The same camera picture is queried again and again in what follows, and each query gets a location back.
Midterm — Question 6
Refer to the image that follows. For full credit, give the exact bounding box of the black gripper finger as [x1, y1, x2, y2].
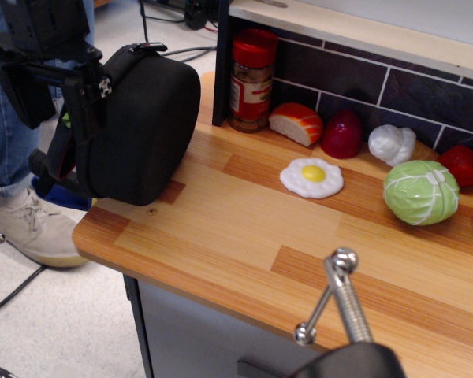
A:
[62, 72, 112, 144]

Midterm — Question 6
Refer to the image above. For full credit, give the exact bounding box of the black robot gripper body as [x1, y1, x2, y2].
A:
[0, 1, 102, 129]

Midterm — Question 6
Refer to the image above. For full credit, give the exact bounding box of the black zipper case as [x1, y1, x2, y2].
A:
[47, 43, 201, 206]

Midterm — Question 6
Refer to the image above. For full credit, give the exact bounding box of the green zipper pull tab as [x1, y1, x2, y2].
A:
[62, 113, 72, 128]

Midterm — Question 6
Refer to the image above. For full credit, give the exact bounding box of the blue jeans leg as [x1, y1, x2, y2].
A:
[0, 1, 95, 198]

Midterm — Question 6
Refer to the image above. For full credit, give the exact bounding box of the blue clamp holding case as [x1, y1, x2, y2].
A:
[28, 148, 99, 212]

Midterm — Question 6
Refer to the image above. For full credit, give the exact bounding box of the black device on floor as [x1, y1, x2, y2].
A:
[184, 0, 219, 31]

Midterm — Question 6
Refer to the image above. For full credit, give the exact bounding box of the beige sneaker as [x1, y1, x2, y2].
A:
[0, 187, 87, 268]

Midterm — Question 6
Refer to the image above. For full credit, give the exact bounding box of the red-lidded spice jar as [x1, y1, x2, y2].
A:
[229, 28, 278, 133]

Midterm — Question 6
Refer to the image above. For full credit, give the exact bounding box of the toy salmon sushi piece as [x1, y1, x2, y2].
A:
[269, 102, 324, 146]

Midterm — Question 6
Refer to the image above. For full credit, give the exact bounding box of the toy fried egg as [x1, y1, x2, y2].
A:
[279, 158, 344, 199]

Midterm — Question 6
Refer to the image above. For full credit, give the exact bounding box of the grey cabinet under table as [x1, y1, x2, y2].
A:
[124, 276, 321, 377]

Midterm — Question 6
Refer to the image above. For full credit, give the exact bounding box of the toy red onion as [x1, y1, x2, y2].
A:
[321, 109, 363, 159]

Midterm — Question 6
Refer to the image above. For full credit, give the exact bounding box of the wooden shelf with tile back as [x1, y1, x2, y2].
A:
[212, 1, 473, 153]

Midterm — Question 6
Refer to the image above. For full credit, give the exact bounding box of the toy white garlic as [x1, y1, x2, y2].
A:
[368, 124, 416, 167]

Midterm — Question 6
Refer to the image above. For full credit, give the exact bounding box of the toy green cabbage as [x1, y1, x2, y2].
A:
[383, 160, 460, 226]

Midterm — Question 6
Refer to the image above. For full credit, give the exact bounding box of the black clamp body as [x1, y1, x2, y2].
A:
[291, 342, 406, 377]

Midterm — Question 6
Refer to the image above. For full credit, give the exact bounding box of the black floor cable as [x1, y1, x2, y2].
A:
[0, 264, 48, 318]

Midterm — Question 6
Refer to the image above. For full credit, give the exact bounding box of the metal clamp screw handle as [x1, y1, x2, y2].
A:
[293, 247, 374, 347]

